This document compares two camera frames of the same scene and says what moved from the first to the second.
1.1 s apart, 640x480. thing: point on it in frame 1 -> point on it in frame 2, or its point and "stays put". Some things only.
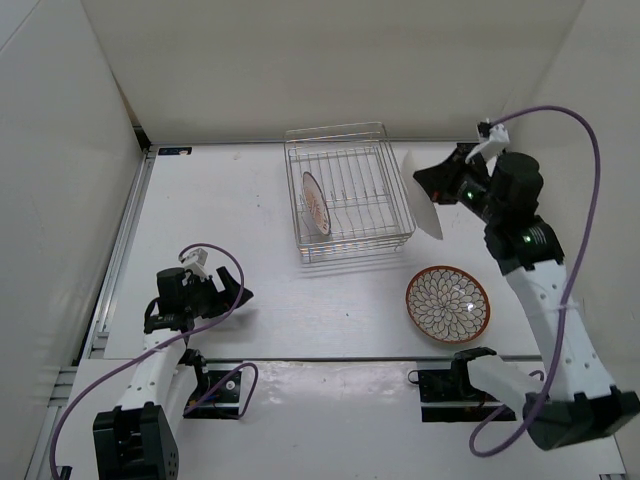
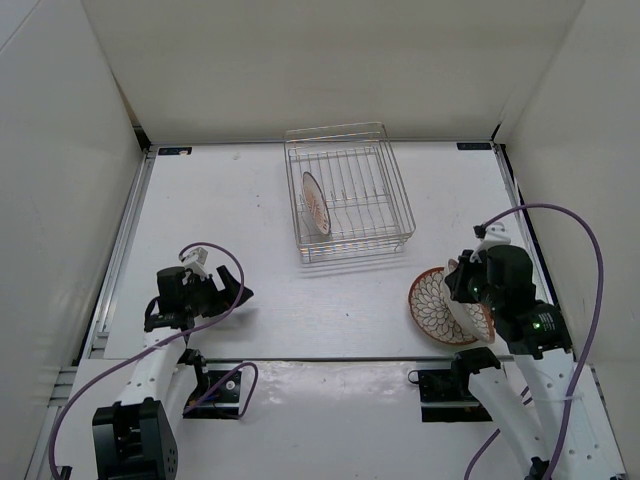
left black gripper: (221, 299) stays put
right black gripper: (439, 180) -> (455, 280)
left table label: (175, 151) stays put
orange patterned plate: (316, 203) stays put
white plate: (424, 209) -> (460, 308)
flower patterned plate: (448, 304) stays put
